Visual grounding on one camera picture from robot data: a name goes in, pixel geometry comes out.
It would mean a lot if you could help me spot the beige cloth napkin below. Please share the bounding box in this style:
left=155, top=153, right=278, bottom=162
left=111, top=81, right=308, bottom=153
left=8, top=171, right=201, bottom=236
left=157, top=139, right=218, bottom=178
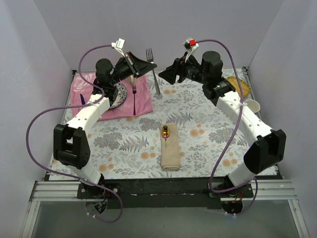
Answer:
left=160, top=122, right=180, bottom=171

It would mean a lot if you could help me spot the green inside ceramic mug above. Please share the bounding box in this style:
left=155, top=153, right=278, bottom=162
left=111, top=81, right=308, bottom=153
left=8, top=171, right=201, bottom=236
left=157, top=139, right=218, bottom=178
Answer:
left=125, top=75, right=137, bottom=85

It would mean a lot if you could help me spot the purple knife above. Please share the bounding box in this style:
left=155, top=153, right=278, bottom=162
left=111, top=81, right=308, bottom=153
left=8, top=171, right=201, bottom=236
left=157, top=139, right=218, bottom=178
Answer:
left=80, top=94, right=86, bottom=105

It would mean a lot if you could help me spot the silver fork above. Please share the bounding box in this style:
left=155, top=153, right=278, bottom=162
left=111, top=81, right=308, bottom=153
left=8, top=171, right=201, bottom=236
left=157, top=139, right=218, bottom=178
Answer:
left=145, top=48, right=161, bottom=96

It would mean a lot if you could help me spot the purple fork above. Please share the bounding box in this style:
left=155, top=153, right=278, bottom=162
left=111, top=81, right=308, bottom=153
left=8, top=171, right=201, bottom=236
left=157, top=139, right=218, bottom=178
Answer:
left=132, top=84, right=137, bottom=116

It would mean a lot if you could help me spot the grey white mug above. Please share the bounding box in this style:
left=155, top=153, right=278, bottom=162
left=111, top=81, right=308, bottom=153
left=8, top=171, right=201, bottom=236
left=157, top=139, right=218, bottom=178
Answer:
left=246, top=99, right=261, bottom=113

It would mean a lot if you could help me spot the floral patterned table mat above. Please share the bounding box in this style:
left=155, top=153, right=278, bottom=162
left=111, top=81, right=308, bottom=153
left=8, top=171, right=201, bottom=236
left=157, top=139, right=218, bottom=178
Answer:
left=49, top=68, right=278, bottom=178

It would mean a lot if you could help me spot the aluminium frame rail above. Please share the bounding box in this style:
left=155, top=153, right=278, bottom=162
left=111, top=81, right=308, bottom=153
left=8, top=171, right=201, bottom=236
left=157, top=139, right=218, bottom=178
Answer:
left=21, top=178, right=312, bottom=238

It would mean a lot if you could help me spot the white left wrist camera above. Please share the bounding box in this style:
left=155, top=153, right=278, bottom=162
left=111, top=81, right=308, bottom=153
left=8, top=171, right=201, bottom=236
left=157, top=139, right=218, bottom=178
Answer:
left=111, top=38, right=126, bottom=58

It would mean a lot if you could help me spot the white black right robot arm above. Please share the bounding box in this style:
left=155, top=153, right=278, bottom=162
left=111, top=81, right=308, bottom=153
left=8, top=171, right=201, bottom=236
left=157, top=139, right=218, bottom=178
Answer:
left=159, top=51, right=286, bottom=197

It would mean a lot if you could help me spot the iridescent spoon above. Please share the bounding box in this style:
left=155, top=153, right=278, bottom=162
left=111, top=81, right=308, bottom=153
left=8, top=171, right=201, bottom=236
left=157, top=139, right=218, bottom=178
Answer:
left=161, top=125, right=170, bottom=147

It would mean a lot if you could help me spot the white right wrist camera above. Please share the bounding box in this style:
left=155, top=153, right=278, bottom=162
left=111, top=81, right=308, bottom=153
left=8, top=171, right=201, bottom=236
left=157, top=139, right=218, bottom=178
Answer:
left=182, top=38, right=199, bottom=62

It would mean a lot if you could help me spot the pink cloth placemat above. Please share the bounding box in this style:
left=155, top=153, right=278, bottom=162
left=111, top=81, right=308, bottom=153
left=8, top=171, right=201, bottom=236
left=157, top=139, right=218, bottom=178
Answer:
left=70, top=75, right=153, bottom=120

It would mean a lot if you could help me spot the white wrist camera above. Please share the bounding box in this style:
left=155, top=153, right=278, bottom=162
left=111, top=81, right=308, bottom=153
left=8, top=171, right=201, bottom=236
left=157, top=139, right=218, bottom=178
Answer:
left=111, top=38, right=126, bottom=58
left=182, top=38, right=199, bottom=62

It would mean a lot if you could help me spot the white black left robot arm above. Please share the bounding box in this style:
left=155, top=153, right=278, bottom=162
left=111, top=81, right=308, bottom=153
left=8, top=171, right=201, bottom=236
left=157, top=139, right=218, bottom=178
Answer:
left=53, top=52, right=157, bottom=198

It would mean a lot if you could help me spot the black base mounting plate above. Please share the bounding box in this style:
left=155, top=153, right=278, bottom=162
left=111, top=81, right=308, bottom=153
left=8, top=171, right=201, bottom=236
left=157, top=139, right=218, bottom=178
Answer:
left=76, top=177, right=254, bottom=209

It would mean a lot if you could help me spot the floral ceramic plate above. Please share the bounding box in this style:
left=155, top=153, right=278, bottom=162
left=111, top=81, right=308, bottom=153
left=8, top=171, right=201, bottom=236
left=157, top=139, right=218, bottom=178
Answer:
left=110, top=83, right=127, bottom=110

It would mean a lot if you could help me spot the yellow woven bamboo tray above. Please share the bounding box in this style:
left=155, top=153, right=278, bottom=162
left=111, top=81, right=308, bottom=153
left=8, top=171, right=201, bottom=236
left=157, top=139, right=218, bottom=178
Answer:
left=226, top=76, right=251, bottom=98

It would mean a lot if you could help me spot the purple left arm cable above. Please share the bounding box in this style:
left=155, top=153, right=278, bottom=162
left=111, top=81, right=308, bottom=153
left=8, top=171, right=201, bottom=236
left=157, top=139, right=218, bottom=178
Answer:
left=26, top=44, right=124, bottom=223

